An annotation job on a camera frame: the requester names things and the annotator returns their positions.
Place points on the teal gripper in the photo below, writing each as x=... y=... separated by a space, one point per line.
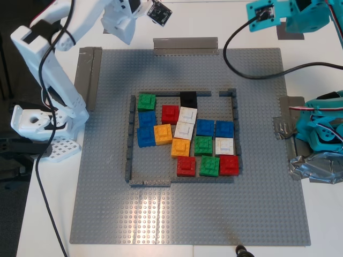
x=294 y=24

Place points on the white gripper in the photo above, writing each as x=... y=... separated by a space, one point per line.
x=124 y=31

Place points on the green Lego cube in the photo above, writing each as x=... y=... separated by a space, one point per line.
x=203 y=146
x=146 y=102
x=209 y=165

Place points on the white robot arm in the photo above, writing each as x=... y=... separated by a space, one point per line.
x=53 y=69

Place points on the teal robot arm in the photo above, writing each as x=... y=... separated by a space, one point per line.
x=319 y=128

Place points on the blue Lego cube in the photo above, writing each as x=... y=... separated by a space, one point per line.
x=224 y=129
x=205 y=127
x=146 y=137
x=147 y=119

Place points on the black Lego cube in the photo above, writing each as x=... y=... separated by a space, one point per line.
x=189 y=99

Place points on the red Lego cube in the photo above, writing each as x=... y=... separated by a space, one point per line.
x=170 y=114
x=229 y=165
x=186 y=166

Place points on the white Lego cube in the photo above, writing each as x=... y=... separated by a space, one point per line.
x=224 y=146
x=188 y=115
x=185 y=130

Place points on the yellow Lego cube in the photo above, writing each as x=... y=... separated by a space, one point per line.
x=180 y=147
x=163 y=134

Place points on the grey tape patch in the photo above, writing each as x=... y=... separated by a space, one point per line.
x=281 y=34

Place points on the wrinkled grey tape strip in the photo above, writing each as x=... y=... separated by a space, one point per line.
x=284 y=128

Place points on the black table clamp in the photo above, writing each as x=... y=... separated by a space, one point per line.
x=16 y=147

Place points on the grey Lego baseplate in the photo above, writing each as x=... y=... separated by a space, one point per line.
x=187 y=208

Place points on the black knob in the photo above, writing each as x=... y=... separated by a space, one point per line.
x=242 y=251

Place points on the black camera circuit board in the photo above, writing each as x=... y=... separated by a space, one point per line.
x=160 y=13

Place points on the teal camera mount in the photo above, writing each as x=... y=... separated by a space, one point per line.
x=264 y=16

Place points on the dark grey brick wall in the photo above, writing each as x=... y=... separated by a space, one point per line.
x=225 y=93
x=150 y=182
x=132 y=107
x=235 y=107
x=166 y=93

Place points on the silver duct tape wad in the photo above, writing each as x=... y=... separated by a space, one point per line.
x=313 y=168

